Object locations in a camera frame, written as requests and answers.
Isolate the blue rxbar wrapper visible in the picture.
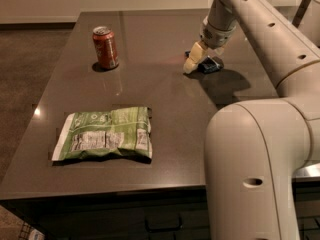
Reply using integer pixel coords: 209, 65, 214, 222
183, 51, 224, 74

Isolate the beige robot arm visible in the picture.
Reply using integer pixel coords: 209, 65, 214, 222
184, 0, 320, 240

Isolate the red soda can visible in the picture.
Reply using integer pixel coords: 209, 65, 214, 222
92, 26, 119, 70

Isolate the green chip bag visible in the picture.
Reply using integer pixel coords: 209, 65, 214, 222
52, 107, 152, 162

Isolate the black drawer handle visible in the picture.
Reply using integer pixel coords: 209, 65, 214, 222
144, 215, 183, 233

